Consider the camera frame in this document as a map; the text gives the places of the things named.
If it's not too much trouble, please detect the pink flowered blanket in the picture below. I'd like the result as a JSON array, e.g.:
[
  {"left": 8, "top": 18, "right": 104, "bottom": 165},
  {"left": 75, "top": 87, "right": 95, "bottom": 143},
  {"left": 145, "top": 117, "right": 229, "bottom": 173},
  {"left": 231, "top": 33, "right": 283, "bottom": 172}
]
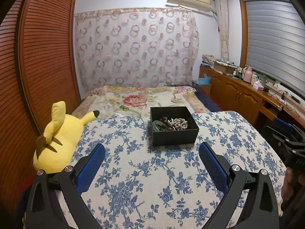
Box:
[{"left": 71, "top": 85, "right": 211, "bottom": 119}]

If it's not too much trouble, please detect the black jewelry box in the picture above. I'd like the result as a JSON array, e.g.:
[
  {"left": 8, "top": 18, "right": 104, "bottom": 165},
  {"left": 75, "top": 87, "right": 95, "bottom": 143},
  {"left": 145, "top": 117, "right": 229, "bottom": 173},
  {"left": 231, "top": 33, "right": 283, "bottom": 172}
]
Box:
[{"left": 150, "top": 106, "right": 200, "bottom": 147}]

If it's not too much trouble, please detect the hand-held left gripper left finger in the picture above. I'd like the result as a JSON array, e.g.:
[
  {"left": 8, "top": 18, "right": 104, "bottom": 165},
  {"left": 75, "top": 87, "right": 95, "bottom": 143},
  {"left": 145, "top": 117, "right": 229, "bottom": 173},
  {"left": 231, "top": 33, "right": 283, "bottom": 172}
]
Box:
[{"left": 24, "top": 144, "right": 106, "bottom": 229}]

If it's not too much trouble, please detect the wooden louvered wardrobe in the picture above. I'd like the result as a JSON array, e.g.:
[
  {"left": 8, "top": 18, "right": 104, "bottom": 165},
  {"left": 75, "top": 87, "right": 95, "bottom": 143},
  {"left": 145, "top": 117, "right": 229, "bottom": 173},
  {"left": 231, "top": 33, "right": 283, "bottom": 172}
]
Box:
[{"left": 0, "top": 0, "right": 81, "bottom": 210}]

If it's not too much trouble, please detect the wooden cabinet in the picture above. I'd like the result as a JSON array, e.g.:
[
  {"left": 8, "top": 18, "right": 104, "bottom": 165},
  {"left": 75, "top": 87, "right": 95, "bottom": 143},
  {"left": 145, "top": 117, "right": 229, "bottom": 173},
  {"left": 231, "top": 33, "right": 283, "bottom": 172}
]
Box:
[{"left": 199, "top": 65, "right": 305, "bottom": 134}]

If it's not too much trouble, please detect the person's right hand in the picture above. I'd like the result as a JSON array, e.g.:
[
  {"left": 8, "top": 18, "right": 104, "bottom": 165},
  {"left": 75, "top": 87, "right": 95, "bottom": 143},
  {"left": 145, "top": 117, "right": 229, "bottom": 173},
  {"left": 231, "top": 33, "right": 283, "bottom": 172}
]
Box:
[{"left": 281, "top": 166, "right": 301, "bottom": 202}]

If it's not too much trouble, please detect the pink thermos jug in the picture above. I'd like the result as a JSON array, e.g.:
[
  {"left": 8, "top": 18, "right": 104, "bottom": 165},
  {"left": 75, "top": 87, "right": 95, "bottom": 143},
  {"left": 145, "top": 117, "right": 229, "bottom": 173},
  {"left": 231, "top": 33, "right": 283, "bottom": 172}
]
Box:
[{"left": 243, "top": 67, "right": 253, "bottom": 84}]

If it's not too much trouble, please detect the brown bead bracelet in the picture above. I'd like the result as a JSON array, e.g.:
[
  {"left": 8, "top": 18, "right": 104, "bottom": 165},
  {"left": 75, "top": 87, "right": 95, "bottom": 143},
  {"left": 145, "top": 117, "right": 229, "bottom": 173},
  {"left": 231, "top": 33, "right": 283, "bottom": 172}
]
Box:
[{"left": 159, "top": 116, "right": 175, "bottom": 131}]

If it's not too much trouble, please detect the white pearl necklace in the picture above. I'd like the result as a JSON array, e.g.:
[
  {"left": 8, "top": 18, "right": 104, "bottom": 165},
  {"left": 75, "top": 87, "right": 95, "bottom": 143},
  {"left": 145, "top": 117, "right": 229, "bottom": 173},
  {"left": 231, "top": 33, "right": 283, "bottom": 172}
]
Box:
[{"left": 171, "top": 118, "right": 189, "bottom": 131}]

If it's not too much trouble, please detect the beige window curtain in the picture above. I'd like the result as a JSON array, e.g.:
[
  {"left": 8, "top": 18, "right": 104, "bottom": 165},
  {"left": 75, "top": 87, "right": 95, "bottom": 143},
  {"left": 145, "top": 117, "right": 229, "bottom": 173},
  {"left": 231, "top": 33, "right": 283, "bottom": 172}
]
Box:
[{"left": 214, "top": 0, "right": 230, "bottom": 61}]

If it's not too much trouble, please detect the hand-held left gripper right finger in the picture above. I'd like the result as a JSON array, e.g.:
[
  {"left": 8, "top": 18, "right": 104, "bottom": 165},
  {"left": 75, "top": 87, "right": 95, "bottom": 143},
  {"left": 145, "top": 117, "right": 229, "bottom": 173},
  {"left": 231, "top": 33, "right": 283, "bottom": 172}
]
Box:
[{"left": 198, "top": 142, "right": 280, "bottom": 229}]

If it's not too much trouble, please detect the cardboard box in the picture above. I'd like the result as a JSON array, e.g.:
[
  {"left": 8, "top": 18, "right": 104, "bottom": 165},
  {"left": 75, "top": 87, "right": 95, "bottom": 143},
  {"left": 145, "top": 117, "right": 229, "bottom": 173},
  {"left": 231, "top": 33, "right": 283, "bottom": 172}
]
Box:
[{"left": 213, "top": 61, "right": 235, "bottom": 74}]

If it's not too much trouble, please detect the blue floral quilt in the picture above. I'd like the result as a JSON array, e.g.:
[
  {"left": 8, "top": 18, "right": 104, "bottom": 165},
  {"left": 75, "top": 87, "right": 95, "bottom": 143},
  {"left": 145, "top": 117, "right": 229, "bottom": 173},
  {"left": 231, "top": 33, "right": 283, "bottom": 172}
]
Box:
[{"left": 57, "top": 110, "right": 287, "bottom": 229}]

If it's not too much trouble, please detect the stack of folded cloths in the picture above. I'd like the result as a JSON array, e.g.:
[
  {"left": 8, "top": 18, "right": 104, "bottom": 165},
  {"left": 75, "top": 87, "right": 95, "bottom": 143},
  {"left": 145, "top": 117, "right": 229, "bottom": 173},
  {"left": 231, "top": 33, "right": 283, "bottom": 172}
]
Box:
[{"left": 201, "top": 54, "right": 215, "bottom": 67}]

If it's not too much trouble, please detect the dark blue bed sheet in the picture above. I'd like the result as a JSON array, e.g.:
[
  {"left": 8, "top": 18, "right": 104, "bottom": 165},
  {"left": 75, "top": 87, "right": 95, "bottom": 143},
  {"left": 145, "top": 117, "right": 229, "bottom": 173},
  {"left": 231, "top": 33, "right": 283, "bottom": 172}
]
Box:
[{"left": 192, "top": 85, "right": 224, "bottom": 112}]

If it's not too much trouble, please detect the ring patterned curtain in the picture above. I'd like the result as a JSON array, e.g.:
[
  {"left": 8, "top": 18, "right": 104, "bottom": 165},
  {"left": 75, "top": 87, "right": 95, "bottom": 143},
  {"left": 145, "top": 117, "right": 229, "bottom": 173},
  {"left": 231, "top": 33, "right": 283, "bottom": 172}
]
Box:
[{"left": 74, "top": 8, "right": 199, "bottom": 98}]

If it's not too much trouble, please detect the yellow plush toy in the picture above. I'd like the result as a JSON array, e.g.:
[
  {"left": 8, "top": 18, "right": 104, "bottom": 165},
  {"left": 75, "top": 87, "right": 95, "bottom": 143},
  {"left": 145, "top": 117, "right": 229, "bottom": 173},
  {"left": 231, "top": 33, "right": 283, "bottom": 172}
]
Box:
[{"left": 33, "top": 101, "right": 100, "bottom": 174}]

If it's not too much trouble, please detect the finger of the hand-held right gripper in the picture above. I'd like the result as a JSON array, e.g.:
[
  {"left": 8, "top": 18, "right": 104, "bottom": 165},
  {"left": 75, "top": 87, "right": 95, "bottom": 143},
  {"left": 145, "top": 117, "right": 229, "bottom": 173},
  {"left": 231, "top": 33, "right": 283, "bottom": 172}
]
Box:
[
  {"left": 272, "top": 118, "right": 305, "bottom": 146},
  {"left": 262, "top": 125, "right": 301, "bottom": 169}
]

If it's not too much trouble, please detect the light blue bag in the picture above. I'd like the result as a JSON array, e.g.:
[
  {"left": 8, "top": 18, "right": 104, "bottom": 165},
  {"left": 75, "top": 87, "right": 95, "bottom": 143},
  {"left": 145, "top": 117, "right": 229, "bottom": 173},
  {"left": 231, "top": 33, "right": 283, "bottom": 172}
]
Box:
[{"left": 193, "top": 74, "right": 212, "bottom": 85}]

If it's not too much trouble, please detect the black cable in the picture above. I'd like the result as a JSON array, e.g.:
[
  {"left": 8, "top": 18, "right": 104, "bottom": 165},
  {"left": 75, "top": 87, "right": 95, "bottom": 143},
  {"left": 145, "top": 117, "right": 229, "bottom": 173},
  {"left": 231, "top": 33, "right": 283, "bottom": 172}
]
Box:
[{"left": 272, "top": 90, "right": 301, "bottom": 115}]

